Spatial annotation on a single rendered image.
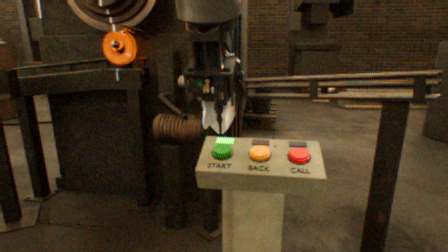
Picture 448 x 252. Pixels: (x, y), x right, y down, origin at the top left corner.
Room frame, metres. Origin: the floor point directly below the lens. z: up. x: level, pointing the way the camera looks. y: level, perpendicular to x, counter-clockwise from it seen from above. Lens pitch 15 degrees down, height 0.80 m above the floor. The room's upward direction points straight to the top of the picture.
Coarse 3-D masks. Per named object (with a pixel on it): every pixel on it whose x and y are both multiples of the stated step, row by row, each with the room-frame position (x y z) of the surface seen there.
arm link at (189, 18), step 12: (180, 0) 0.39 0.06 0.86; (192, 0) 0.37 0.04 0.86; (204, 0) 0.37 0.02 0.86; (216, 0) 0.37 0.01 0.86; (228, 0) 0.38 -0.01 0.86; (240, 0) 0.40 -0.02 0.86; (180, 12) 0.40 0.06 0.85; (192, 12) 0.38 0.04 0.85; (204, 12) 0.38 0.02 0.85; (216, 12) 0.38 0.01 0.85; (228, 12) 0.38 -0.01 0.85; (240, 12) 0.41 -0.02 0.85; (204, 24) 0.40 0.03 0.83
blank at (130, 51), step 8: (112, 32) 1.35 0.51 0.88; (120, 32) 1.34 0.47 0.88; (104, 40) 1.35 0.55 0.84; (112, 40) 1.35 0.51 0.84; (120, 40) 1.34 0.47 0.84; (128, 40) 1.34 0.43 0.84; (104, 48) 1.35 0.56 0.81; (112, 48) 1.35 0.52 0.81; (128, 48) 1.34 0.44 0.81; (136, 48) 1.36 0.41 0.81; (112, 56) 1.35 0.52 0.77; (120, 56) 1.34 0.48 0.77; (128, 56) 1.34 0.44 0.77; (120, 64) 1.34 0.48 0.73
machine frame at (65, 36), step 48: (48, 0) 1.54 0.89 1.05; (48, 48) 1.48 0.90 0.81; (96, 48) 1.44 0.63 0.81; (144, 48) 1.40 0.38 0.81; (240, 48) 1.89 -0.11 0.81; (48, 96) 1.49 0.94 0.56; (96, 96) 1.45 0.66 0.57; (144, 96) 1.41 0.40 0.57; (96, 144) 1.45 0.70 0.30; (96, 192) 1.46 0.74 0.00; (192, 192) 1.37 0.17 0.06
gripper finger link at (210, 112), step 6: (204, 102) 0.46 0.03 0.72; (210, 102) 0.48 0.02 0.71; (204, 108) 0.47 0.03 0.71; (210, 108) 0.49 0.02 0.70; (216, 108) 0.50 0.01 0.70; (204, 114) 0.46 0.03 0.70; (210, 114) 0.49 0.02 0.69; (216, 114) 0.49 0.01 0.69; (204, 120) 0.45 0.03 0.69; (210, 120) 0.49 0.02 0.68; (216, 120) 0.50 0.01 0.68; (204, 126) 0.45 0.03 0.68; (216, 126) 0.50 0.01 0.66
